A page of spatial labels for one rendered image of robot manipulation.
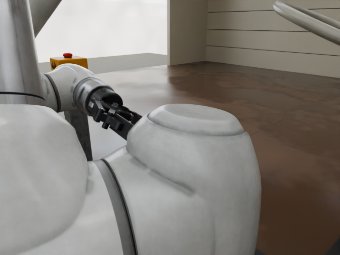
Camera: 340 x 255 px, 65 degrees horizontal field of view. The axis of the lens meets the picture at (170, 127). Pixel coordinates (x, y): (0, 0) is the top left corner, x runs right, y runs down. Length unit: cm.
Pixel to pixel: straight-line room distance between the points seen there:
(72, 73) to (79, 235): 54
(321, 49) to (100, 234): 741
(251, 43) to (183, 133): 812
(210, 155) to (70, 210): 12
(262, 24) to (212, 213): 798
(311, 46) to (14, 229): 752
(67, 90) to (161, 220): 51
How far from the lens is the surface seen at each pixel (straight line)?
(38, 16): 61
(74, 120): 126
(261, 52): 818
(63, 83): 70
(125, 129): 48
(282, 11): 84
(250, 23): 837
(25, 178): 22
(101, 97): 62
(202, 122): 26
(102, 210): 24
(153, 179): 25
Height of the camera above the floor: 122
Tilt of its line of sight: 21 degrees down
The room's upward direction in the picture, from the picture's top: straight up
